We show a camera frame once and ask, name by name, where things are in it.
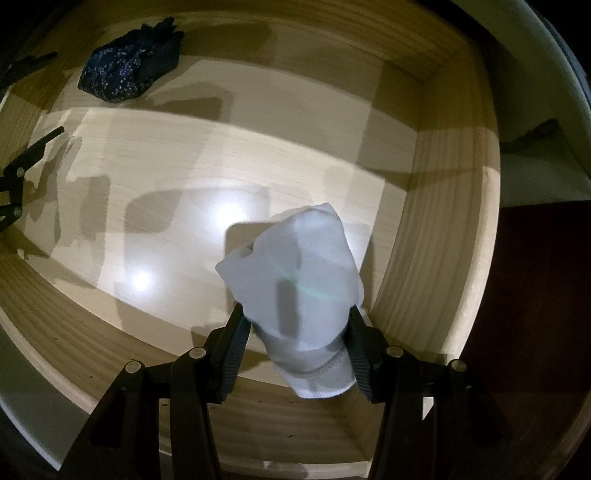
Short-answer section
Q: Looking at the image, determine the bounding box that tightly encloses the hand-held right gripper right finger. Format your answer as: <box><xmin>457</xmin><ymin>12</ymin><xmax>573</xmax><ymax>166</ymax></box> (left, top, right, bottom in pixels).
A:
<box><xmin>346</xmin><ymin>306</ymin><xmax>519</xmax><ymax>480</ymax></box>

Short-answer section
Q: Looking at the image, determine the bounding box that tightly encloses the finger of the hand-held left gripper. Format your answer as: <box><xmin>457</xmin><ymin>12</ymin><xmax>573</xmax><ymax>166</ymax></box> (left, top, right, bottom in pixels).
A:
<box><xmin>0</xmin><ymin>127</ymin><xmax>65</xmax><ymax>232</ymax></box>
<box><xmin>0</xmin><ymin>52</ymin><xmax>58</xmax><ymax>90</ymax></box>

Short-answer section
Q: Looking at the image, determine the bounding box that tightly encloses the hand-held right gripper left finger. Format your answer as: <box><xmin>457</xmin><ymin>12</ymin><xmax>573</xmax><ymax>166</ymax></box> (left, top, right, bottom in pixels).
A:
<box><xmin>60</xmin><ymin>302</ymin><xmax>252</xmax><ymax>480</ymax></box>

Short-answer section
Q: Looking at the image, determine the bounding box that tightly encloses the white underwear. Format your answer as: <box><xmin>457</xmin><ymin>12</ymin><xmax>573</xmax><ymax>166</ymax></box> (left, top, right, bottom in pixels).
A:
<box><xmin>216</xmin><ymin>202</ymin><xmax>365</xmax><ymax>400</ymax></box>

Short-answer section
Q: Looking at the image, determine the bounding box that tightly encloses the navy speckled underwear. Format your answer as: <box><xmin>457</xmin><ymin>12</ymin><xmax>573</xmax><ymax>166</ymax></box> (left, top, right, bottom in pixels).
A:
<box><xmin>78</xmin><ymin>16</ymin><xmax>185</xmax><ymax>103</ymax></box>

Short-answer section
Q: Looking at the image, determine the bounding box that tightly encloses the wooden drawer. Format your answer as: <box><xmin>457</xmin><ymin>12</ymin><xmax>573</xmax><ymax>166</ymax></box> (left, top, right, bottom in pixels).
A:
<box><xmin>0</xmin><ymin>0</ymin><xmax>502</xmax><ymax>480</ymax></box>

